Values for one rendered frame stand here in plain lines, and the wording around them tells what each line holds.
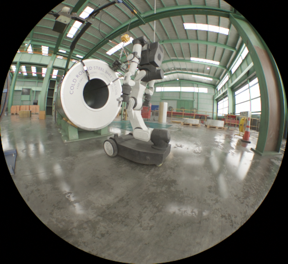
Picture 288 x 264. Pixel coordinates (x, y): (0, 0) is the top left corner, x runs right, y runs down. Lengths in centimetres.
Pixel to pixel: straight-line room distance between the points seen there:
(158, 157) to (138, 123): 42
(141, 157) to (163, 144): 24
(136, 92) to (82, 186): 101
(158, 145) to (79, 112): 112
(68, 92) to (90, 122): 57
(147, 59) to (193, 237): 141
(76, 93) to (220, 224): 180
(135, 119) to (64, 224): 107
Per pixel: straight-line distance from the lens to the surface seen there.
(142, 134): 89
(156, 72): 97
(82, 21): 159
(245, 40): 312
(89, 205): 61
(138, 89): 101
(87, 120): 143
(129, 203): 59
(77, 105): 137
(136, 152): 84
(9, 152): 152
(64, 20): 141
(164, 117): 575
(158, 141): 86
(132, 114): 97
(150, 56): 106
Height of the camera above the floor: 50
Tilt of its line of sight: 4 degrees down
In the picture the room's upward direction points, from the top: 4 degrees clockwise
